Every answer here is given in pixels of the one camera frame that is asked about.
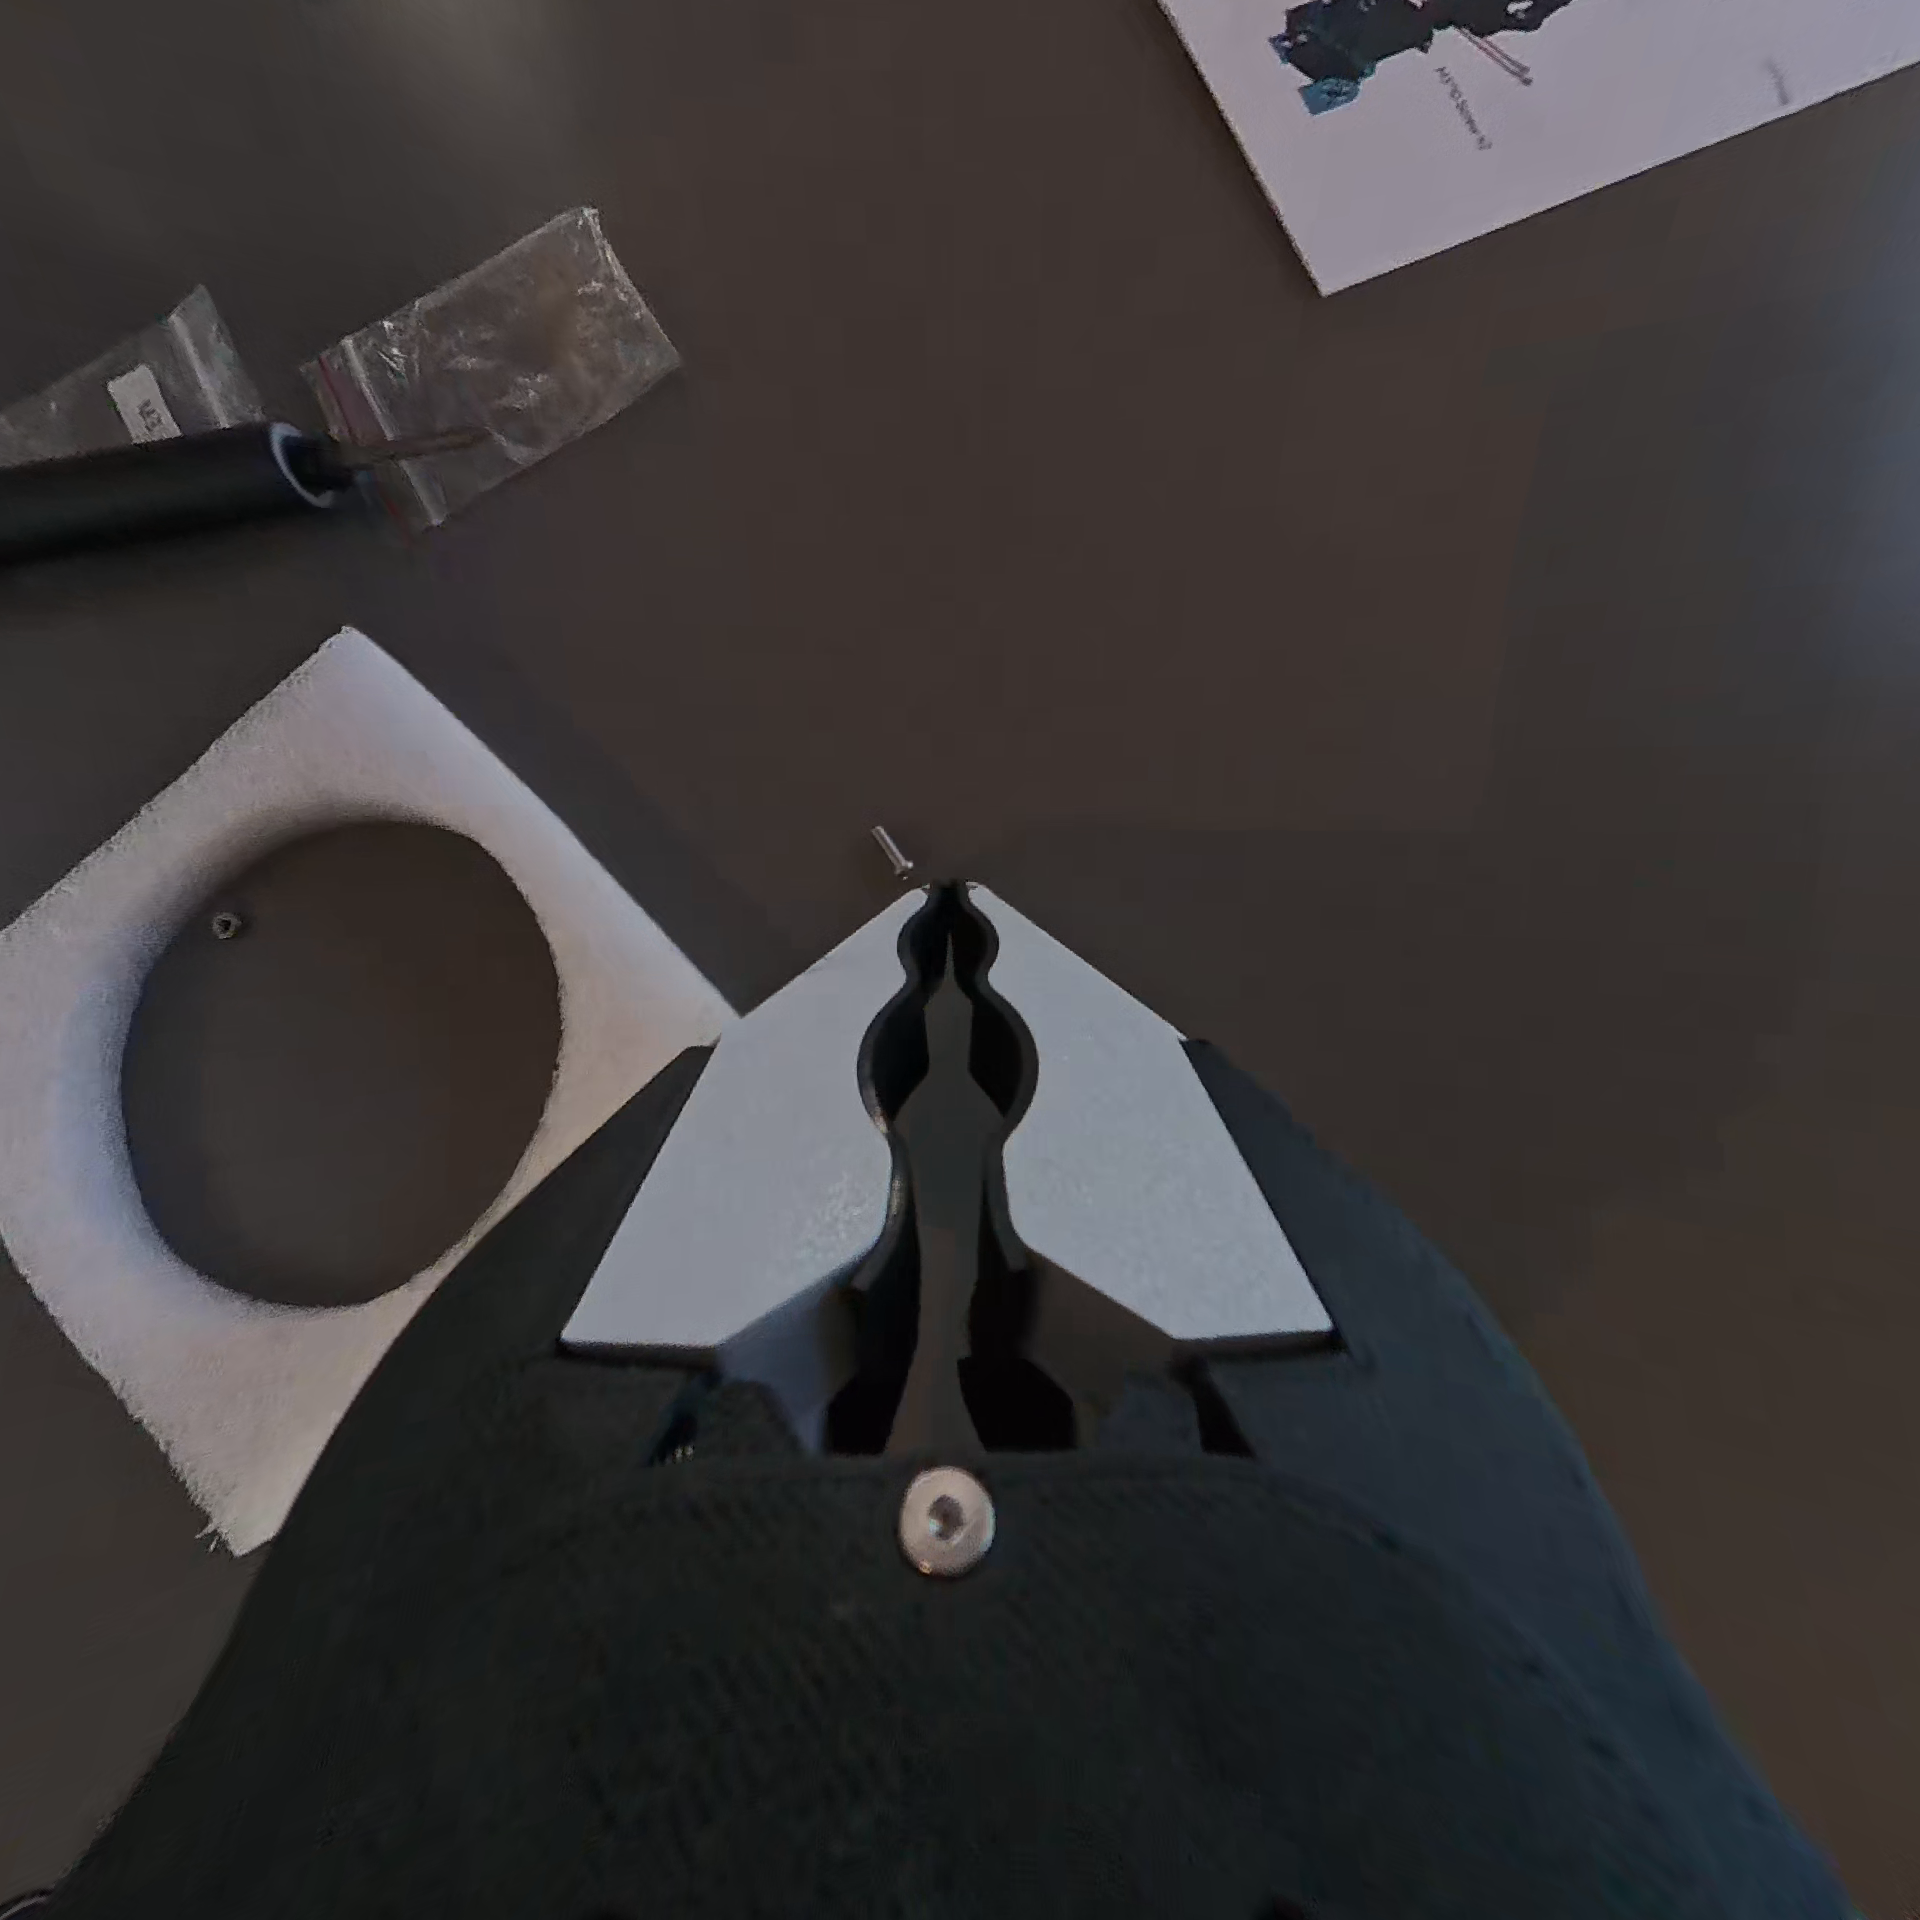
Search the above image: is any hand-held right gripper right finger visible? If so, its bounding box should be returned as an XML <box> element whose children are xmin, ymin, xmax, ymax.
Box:
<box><xmin>959</xmin><ymin>882</ymin><xmax>1340</xmax><ymax>1347</ymax></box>

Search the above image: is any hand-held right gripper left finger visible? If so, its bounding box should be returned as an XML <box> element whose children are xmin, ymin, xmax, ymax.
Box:
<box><xmin>562</xmin><ymin>882</ymin><xmax>962</xmax><ymax>1453</ymax></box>

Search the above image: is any black screwdriver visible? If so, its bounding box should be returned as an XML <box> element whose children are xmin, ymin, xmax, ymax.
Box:
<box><xmin>0</xmin><ymin>420</ymin><xmax>484</xmax><ymax>568</ymax></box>

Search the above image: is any dark brown desk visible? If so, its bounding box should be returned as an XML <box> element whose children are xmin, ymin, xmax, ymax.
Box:
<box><xmin>0</xmin><ymin>0</ymin><xmax>1920</xmax><ymax>1920</ymax></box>

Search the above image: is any white foam square with hole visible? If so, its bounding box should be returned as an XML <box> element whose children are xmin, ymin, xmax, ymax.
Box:
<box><xmin>0</xmin><ymin>627</ymin><xmax>740</xmax><ymax>1556</ymax></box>

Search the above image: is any empty clear plastic bag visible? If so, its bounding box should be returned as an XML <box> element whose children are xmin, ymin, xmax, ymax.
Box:
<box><xmin>299</xmin><ymin>209</ymin><xmax>681</xmax><ymax>531</ymax></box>

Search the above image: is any clear plastic bag white label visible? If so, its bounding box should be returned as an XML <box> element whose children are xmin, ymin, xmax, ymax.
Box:
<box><xmin>0</xmin><ymin>287</ymin><xmax>268</xmax><ymax>471</ymax></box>

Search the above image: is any open instruction manual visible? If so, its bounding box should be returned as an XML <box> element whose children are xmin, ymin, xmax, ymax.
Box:
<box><xmin>1155</xmin><ymin>0</ymin><xmax>1920</xmax><ymax>300</ymax></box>

